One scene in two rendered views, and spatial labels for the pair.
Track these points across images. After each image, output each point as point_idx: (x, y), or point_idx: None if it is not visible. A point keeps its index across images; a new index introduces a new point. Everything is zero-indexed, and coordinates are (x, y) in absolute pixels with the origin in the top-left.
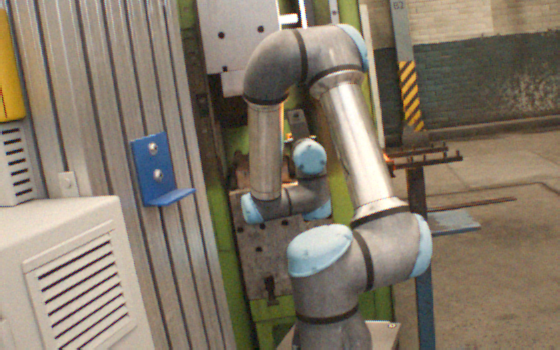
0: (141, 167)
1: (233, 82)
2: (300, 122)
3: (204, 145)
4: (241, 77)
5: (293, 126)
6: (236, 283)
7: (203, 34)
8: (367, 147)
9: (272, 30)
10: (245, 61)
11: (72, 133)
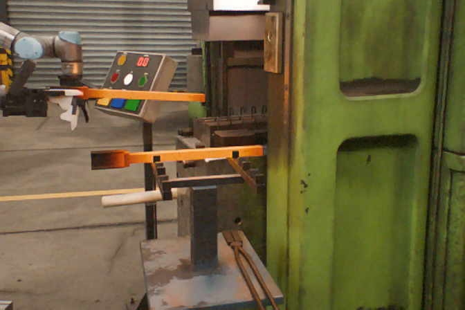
0: None
1: (194, 24)
2: (20, 70)
3: (219, 86)
4: (197, 20)
5: (18, 73)
6: None
7: None
8: None
9: None
10: (199, 2)
11: None
